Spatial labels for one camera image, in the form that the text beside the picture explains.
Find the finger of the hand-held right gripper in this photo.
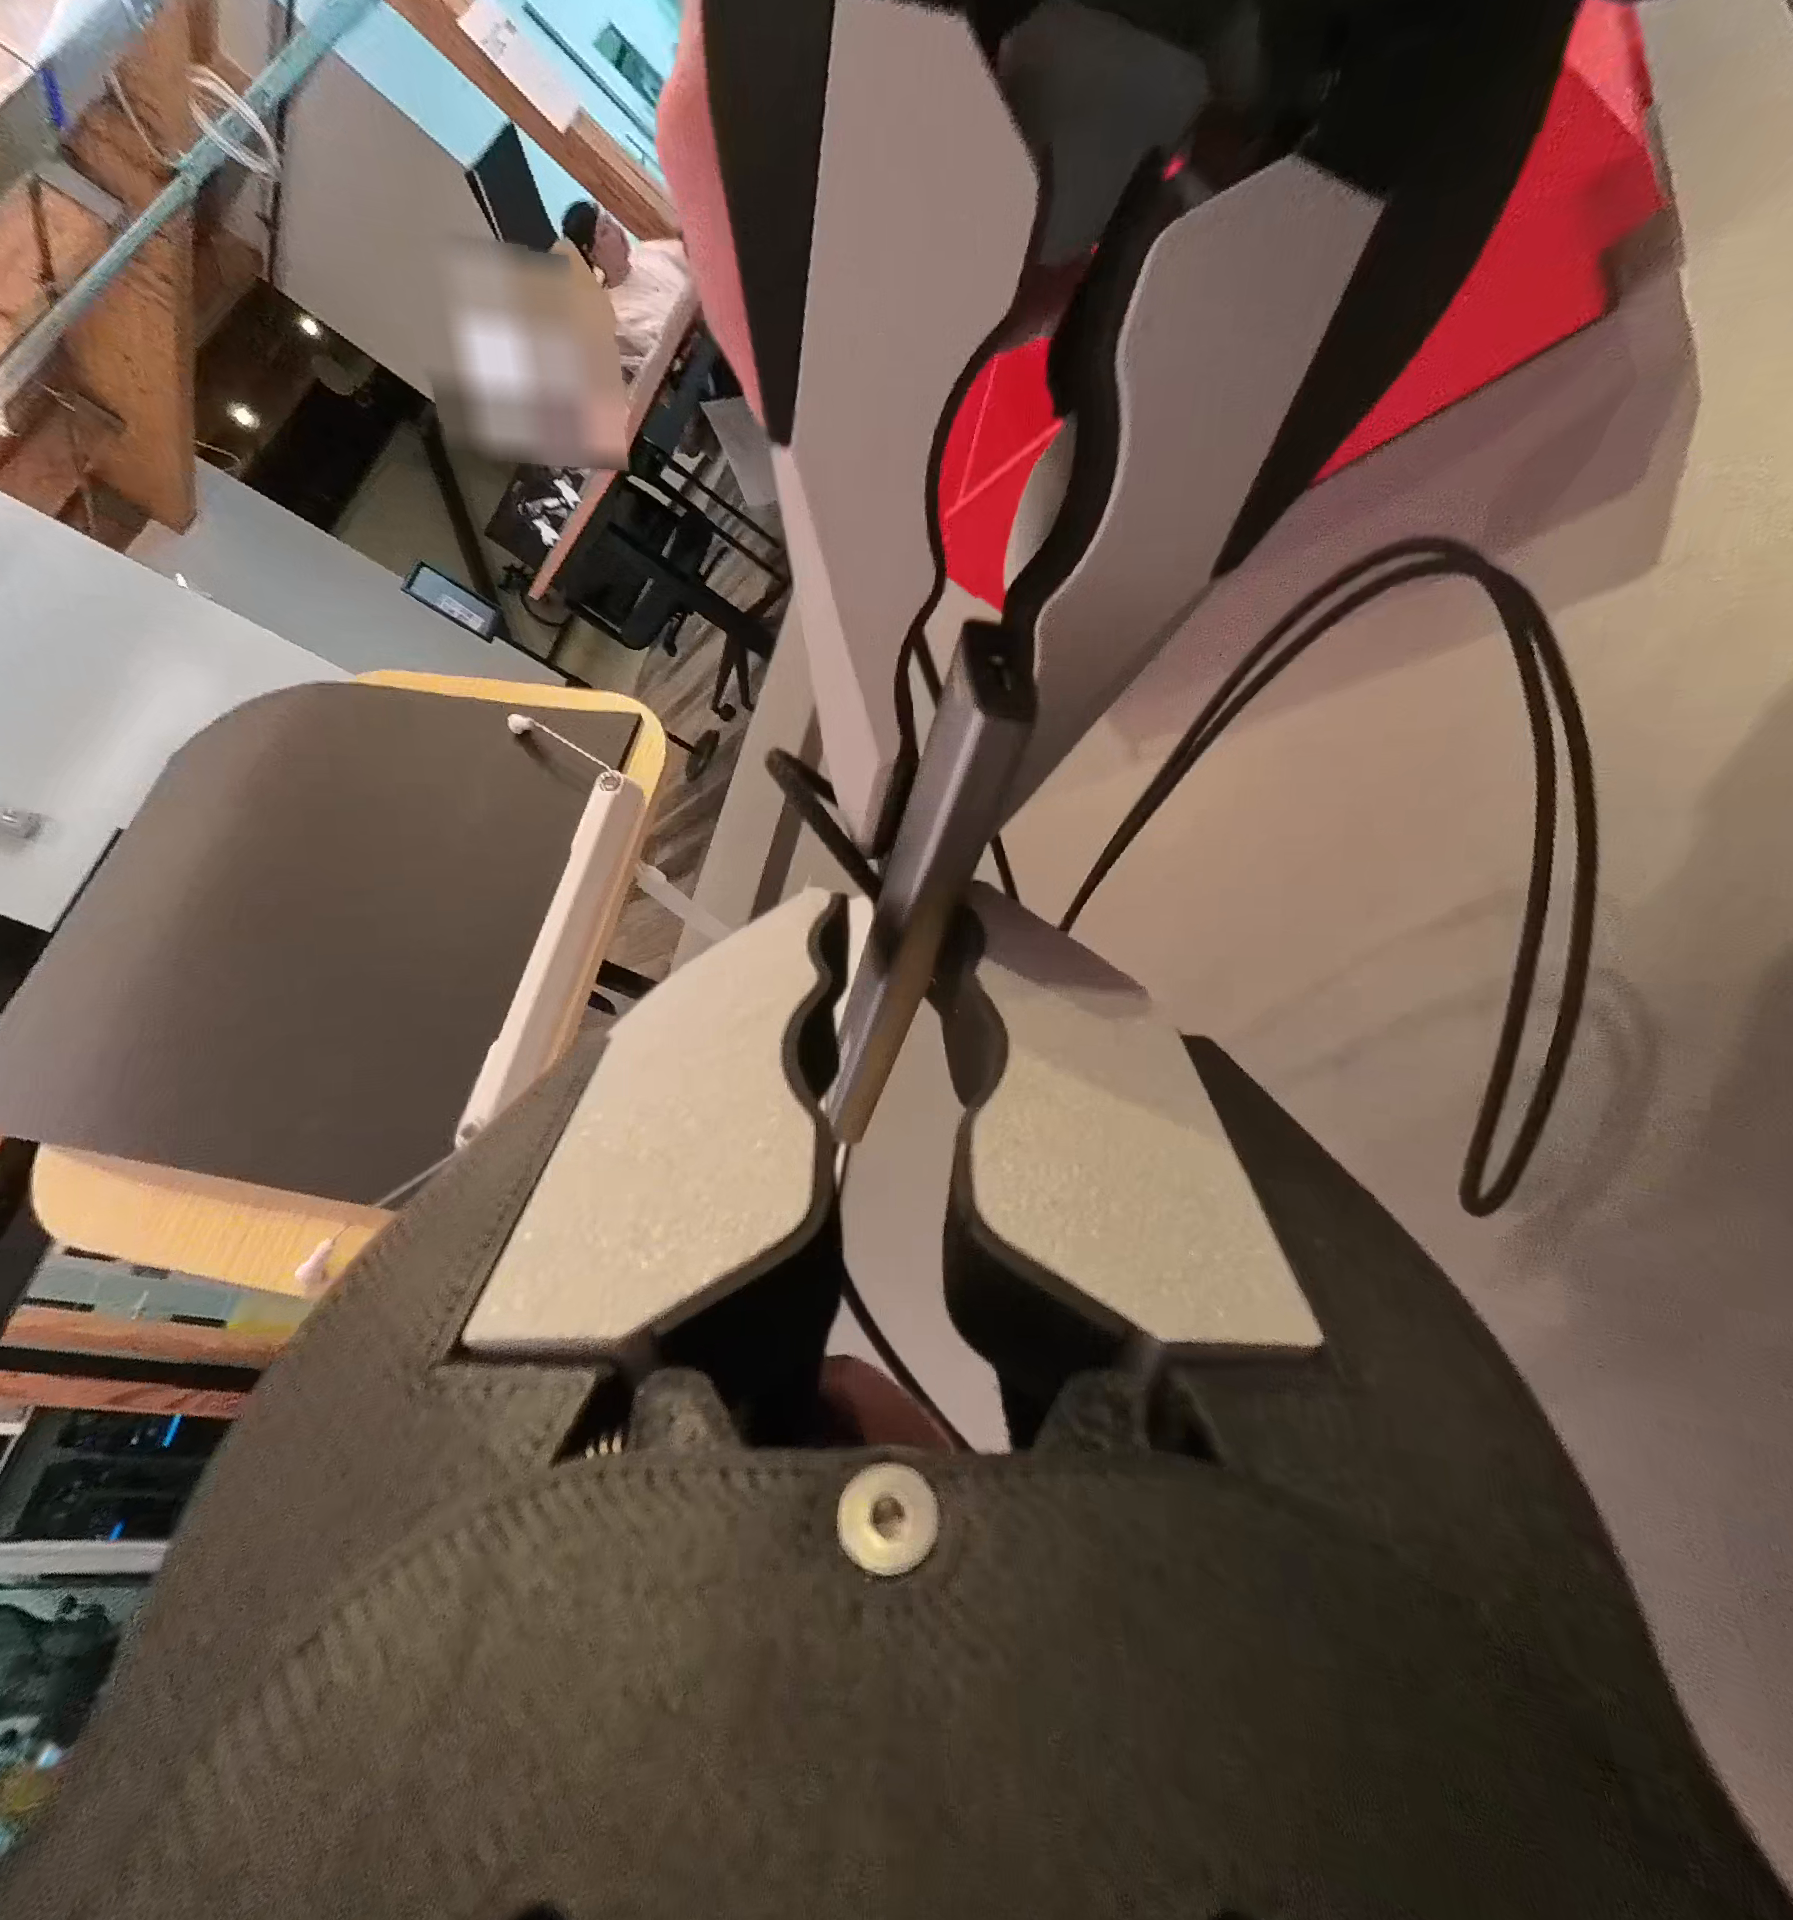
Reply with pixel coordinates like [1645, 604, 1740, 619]
[770, 0, 1052, 819]
[992, 153, 1391, 840]

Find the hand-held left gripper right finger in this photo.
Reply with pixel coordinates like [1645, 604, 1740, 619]
[944, 885, 1327, 1363]

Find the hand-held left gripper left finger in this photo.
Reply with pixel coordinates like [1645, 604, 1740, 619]
[462, 892, 854, 1358]

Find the red plastic bin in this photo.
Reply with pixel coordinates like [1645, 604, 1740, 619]
[652, 0, 1662, 609]

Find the grey usb hub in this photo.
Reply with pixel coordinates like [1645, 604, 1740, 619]
[766, 620, 1042, 1448]

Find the black braided usb-c cable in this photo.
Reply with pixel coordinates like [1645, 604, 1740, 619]
[1062, 540, 1600, 1219]

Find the wooden-edged black board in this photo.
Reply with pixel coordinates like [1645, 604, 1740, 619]
[0, 677, 669, 1299]

